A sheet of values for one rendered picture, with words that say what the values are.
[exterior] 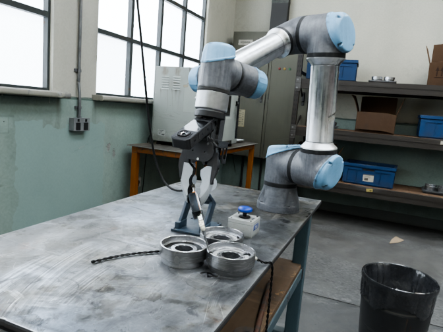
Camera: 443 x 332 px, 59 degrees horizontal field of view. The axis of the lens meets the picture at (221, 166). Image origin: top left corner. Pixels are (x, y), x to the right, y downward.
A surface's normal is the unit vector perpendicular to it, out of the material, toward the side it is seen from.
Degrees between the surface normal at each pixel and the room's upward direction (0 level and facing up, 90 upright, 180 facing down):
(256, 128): 90
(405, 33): 90
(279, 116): 90
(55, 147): 90
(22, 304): 0
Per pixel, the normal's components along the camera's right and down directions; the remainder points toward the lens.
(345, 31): 0.70, 0.04
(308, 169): -0.71, 0.12
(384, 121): -0.33, -0.02
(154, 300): 0.08, -0.98
